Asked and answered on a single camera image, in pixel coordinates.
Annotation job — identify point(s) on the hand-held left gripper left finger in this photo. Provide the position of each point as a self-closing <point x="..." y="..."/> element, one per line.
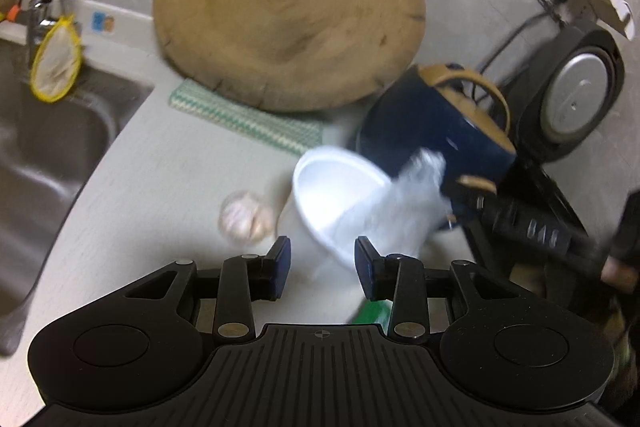
<point x="281" y="267"/>

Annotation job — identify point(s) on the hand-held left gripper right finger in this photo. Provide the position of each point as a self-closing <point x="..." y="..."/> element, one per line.
<point x="364" y="267"/>

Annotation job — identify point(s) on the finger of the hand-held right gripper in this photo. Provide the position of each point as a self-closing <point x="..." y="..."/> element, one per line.
<point x="462" y="199"/>

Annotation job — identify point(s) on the clear plastic wrap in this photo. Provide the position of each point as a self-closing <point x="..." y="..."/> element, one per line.
<point x="415" y="207"/>

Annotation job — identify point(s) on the garlic bulb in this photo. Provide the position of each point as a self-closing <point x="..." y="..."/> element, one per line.
<point x="240" y="217"/>

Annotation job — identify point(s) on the white plastic cup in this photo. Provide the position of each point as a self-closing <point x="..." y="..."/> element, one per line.
<point x="325" y="177"/>

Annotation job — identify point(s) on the person's right hand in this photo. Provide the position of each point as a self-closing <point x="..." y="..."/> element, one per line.
<point x="620" y="274"/>

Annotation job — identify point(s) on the blue rice cooker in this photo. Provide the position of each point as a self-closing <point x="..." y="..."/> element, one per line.
<point x="415" y="122"/>

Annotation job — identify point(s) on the black rice cooker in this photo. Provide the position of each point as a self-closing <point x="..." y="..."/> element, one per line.
<point x="580" y="92"/>

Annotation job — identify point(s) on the green striped cloth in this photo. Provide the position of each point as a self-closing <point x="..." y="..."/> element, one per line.
<point x="240" y="122"/>

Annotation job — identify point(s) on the round wooden cutting board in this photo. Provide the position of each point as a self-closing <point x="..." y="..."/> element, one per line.
<point x="290" y="7"/>

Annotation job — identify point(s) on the steel sink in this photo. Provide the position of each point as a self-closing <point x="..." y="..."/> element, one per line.
<point x="50" y="147"/>

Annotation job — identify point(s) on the blue sticker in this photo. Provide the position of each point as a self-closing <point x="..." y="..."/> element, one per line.
<point x="104" y="22"/>

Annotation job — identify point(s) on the yellow rimmed mesh strainer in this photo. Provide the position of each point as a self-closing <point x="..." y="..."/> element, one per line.
<point x="55" y="62"/>

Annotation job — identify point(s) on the small orange item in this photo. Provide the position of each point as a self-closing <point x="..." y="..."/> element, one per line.
<point x="12" y="13"/>

